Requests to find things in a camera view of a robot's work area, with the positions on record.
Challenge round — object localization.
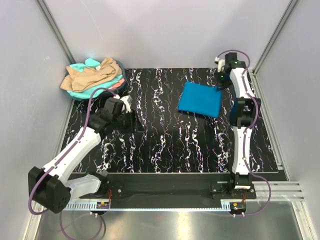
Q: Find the blue t shirt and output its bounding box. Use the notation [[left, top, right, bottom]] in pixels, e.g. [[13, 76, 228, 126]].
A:
[[177, 81, 222, 118]]

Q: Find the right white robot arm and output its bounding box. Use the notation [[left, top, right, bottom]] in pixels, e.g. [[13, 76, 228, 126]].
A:
[[214, 49, 261, 198]]

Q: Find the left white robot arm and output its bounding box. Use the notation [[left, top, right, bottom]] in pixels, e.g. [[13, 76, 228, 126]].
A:
[[27, 95, 144, 215]]

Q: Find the coral pink t shirt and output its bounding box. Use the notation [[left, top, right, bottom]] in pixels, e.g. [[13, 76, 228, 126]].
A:
[[109, 77, 125, 90]]

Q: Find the dark grey laundry basket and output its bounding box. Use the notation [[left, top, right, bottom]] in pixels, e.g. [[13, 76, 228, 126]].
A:
[[65, 59, 127, 100]]

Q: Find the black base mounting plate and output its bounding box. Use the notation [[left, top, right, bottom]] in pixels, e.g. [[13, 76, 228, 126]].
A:
[[93, 173, 256, 199]]

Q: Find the beige t shirt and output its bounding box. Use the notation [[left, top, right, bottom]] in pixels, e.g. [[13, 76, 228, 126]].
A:
[[60, 58, 122, 93]]

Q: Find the mint green t shirt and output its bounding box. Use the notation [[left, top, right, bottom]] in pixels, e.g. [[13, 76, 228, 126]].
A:
[[66, 57, 125, 100]]

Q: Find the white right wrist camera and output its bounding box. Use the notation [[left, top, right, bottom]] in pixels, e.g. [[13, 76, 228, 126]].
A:
[[214, 57, 225, 73]]

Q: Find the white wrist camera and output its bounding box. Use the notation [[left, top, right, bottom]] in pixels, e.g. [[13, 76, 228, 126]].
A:
[[214, 57, 225, 73], [119, 95, 133, 113]]

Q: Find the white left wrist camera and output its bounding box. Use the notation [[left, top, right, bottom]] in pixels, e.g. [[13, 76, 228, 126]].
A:
[[119, 95, 133, 113]]

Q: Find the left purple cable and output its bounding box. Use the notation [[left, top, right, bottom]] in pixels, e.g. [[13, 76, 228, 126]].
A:
[[27, 87, 122, 238]]

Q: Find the purple cable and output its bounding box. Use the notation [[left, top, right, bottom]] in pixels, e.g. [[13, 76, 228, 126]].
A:
[[27, 87, 122, 238], [216, 49, 272, 217]]

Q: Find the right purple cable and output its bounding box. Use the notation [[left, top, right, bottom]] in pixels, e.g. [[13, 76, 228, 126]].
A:
[[216, 49, 272, 217]]

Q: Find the left slotted cable duct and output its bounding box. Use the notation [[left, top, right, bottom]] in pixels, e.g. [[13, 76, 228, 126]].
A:
[[64, 200, 111, 211]]

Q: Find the slotted cable duct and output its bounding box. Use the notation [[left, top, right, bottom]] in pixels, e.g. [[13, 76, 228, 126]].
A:
[[64, 200, 111, 211], [220, 199, 247, 212]]

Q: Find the right aluminium corner post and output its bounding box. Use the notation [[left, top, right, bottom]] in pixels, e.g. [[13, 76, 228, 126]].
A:
[[252, 0, 300, 74]]

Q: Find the aluminium corner post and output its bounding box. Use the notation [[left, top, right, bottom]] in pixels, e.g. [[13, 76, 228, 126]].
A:
[[252, 0, 300, 74], [35, 0, 76, 64]]

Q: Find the right slotted cable duct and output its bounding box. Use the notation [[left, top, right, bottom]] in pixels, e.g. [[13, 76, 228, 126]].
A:
[[220, 199, 247, 212]]

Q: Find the aluminium front frame rail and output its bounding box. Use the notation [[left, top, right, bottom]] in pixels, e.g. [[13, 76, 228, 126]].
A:
[[33, 181, 306, 202]]

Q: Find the left aluminium corner post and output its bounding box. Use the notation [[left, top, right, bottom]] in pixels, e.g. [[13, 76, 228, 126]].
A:
[[35, 0, 76, 64]]

